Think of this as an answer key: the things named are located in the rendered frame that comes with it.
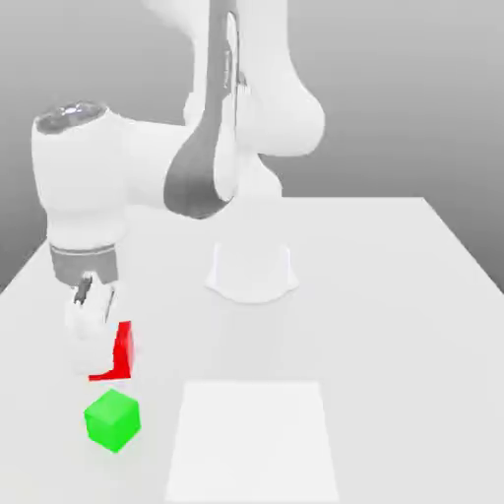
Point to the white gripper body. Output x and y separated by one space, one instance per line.
92 334

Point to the small red cube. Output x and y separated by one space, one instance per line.
123 346

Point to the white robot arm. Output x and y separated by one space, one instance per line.
86 173

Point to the small green cube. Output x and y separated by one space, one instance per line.
113 419

